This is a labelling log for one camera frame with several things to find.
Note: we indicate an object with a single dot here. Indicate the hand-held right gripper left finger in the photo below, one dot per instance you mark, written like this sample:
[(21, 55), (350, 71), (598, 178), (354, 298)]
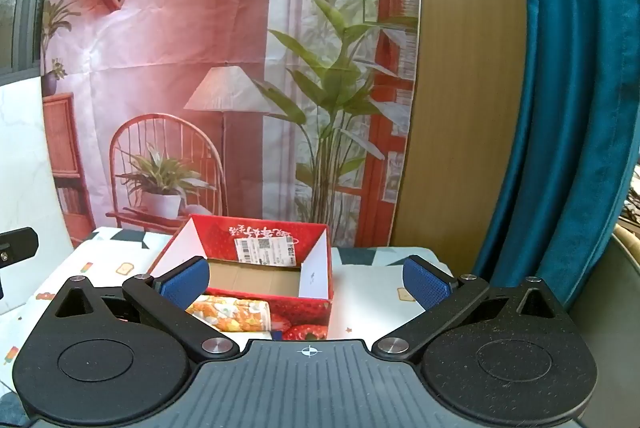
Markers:
[(184, 282)]

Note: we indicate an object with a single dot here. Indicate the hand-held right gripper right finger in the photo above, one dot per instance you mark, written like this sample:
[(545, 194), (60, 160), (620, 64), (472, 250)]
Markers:
[(429, 284)]

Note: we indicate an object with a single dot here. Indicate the orange patterned snack bag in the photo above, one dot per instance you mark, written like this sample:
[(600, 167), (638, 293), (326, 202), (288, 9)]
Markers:
[(235, 313)]

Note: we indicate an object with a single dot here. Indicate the red strawberry cardboard box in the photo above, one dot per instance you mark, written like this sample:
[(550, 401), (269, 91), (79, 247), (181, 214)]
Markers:
[(305, 308)]

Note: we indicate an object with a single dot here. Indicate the wooden panel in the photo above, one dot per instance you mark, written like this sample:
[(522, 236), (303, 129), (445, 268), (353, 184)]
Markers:
[(465, 83)]

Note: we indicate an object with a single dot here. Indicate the brown wicker furniture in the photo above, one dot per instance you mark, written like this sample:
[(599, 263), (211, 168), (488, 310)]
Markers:
[(631, 213)]

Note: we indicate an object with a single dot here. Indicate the teal curtain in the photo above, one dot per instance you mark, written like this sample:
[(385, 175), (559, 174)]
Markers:
[(565, 108)]

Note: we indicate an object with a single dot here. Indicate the printed room scene backdrop cloth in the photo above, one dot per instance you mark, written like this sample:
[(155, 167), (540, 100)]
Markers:
[(200, 33)]

